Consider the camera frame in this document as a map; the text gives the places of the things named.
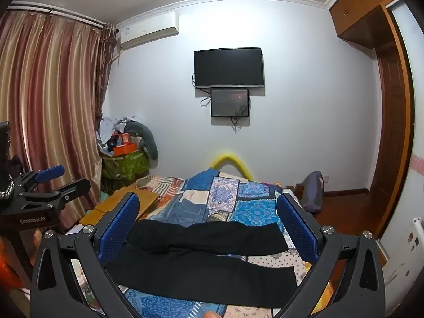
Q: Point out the pink sticker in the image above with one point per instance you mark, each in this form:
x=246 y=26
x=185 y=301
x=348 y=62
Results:
x=419 y=161

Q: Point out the curtain rod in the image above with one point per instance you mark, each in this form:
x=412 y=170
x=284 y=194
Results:
x=56 y=10

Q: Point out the wooden door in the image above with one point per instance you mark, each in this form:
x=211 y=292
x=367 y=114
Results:
x=394 y=122

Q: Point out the white dotted bedsheet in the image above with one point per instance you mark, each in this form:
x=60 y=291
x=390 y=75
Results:
x=285 y=261

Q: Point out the grey purple backpack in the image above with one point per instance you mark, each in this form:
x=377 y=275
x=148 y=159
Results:
x=313 y=192

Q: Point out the light blue cloth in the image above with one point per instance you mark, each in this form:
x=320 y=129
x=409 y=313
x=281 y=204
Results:
x=107 y=129

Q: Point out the black pants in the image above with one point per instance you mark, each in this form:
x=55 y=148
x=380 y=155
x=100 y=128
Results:
x=198 y=265

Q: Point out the green patterned bag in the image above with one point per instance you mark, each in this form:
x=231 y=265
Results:
x=126 y=167

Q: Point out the wooden wall cabinet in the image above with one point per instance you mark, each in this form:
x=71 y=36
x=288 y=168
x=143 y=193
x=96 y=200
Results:
x=357 y=6

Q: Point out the striped brown curtain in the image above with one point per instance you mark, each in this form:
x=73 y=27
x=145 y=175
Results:
x=49 y=106

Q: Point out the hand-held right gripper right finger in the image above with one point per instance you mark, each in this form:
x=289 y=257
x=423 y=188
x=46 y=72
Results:
x=298 y=228

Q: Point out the blue patchwork blanket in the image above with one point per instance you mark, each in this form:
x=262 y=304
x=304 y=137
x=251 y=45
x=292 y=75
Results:
x=255 y=212

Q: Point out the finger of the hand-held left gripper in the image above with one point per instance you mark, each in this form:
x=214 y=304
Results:
x=71 y=190
x=49 y=174

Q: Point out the black wall television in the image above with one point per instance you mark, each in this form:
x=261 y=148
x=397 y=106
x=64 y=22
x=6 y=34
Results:
x=229 y=68

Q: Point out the small black wall monitor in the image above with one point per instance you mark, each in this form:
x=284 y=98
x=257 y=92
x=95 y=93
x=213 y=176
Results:
x=230 y=102

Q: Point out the white air conditioner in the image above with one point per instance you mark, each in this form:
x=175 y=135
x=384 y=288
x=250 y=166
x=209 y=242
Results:
x=149 y=29

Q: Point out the striped colourful bedsheet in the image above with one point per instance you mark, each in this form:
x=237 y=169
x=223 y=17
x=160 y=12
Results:
x=162 y=187

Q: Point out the wooden board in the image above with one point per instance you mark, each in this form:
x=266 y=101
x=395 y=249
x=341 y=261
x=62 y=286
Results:
x=99 y=212

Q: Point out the grey plush toy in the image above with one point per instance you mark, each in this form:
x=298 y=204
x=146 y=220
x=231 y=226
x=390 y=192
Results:
x=147 y=137

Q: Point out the orange box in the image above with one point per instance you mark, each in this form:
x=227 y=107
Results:
x=124 y=149

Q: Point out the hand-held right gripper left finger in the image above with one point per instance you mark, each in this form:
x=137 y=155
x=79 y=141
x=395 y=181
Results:
x=121 y=225

